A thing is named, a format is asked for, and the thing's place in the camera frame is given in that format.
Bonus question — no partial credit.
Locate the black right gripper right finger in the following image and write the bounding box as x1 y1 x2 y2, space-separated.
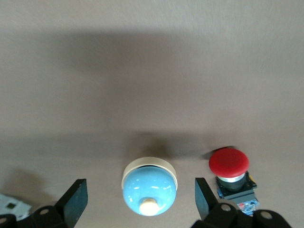
190 177 294 228

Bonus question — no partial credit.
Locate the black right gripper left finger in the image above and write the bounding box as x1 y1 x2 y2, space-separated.
0 178 89 228

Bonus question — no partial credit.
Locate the blue desk bell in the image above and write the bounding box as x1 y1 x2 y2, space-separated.
121 156 179 217

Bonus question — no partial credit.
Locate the red mushroom push button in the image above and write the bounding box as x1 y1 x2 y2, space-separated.
208 146 260 218

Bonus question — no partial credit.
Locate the white circuit breaker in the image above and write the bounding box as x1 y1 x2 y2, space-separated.
0 192 33 220

